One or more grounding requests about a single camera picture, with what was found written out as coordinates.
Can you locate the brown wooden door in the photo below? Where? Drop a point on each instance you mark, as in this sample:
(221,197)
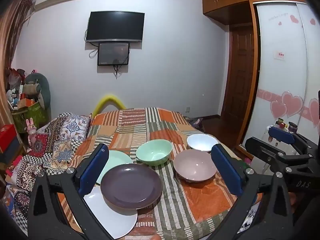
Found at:
(240,75)

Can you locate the orange striped patchwork blanket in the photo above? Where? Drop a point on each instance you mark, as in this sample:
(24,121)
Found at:
(175,205)

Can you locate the black wall television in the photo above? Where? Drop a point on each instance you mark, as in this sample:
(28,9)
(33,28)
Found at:
(115,26)

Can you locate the dark blue box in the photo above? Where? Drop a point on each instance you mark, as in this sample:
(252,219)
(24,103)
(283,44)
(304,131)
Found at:
(11,147)

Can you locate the red plastic bag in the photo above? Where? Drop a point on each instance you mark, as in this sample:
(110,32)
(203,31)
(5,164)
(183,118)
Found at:
(16,77)

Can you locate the orange box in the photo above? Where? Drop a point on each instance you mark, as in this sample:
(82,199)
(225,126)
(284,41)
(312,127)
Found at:
(26,102)

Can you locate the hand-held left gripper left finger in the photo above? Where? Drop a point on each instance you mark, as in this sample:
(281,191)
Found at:
(93,172)

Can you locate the green cloth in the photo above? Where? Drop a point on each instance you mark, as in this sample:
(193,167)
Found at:
(246,165)

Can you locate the green storage box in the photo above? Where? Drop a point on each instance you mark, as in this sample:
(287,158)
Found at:
(32,115)

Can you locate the brown striped curtain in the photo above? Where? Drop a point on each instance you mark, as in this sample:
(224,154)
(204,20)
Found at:
(10,42)

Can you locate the pink bowl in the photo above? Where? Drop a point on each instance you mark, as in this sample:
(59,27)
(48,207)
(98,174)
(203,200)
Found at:
(195,165)

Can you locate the checkered patterned quilt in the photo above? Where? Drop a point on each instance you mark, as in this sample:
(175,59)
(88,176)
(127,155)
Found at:
(62,135)

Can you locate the green bowl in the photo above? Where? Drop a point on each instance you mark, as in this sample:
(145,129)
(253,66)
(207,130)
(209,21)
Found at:
(153,152)

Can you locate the purple floral cloth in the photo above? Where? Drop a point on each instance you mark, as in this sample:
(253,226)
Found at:
(196,122)

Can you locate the white plate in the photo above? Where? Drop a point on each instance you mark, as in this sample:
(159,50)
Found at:
(112,220)

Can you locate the white printed cloth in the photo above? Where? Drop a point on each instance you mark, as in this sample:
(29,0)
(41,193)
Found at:
(250,220)

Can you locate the wooden overhead cabinet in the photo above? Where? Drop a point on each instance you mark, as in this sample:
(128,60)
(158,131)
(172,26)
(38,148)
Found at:
(225,2)

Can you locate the green plate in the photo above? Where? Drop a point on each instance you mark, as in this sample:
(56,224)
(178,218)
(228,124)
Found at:
(117,157)

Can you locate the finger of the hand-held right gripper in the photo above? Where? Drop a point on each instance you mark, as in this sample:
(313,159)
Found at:
(260,148)
(281,135)

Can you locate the purple plate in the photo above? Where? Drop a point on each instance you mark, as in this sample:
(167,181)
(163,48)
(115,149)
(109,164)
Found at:
(131,186)

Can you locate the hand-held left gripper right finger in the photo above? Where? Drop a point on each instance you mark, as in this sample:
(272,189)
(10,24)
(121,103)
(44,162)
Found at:
(226,170)

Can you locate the red box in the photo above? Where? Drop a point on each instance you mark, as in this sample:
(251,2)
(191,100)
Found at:
(7,135)

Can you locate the white bowl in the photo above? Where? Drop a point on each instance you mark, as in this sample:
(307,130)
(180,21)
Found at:
(200,142)

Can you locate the small black wall screen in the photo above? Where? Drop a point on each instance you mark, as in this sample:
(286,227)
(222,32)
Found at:
(113,53)

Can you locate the pink bunny toy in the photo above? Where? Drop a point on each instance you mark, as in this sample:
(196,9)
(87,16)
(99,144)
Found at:
(30,130)

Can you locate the white heart-print wardrobe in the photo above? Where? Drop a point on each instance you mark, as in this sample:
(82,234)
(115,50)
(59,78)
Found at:
(280,55)

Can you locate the white suitcase with stickers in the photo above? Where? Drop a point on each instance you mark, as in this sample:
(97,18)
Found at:
(285,147)

